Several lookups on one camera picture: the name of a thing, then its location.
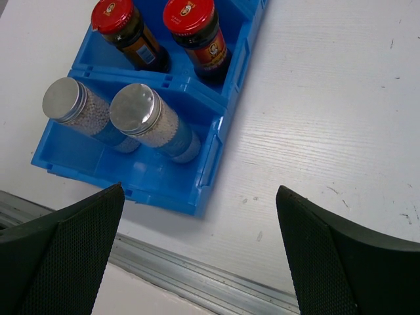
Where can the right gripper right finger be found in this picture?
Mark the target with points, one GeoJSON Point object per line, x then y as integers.
{"type": "Point", "coordinates": [340, 267]}

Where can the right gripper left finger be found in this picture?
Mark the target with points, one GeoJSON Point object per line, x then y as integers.
{"type": "Point", "coordinates": [54, 264]}

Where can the silver-lid bead jar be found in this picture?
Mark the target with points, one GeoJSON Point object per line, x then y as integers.
{"type": "Point", "coordinates": [70, 103]}
{"type": "Point", "coordinates": [140, 113]}

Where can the red-lid chili jar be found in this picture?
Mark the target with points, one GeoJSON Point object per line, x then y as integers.
{"type": "Point", "coordinates": [194, 25]}
{"type": "Point", "coordinates": [121, 24]}

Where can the blue near storage bin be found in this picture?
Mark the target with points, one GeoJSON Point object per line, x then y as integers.
{"type": "Point", "coordinates": [146, 176]}

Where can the blue storage bin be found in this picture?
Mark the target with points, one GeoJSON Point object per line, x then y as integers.
{"type": "Point", "coordinates": [239, 23]}
{"type": "Point", "coordinates": [146, 176]}

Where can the blue middle storage bin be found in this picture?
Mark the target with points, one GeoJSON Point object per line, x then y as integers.
{"type": "Point", "coordinates": [239, 23]}

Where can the aluminium front rail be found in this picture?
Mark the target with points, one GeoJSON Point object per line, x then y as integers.
{"type": "Point", "coordinates": [216, 290]}

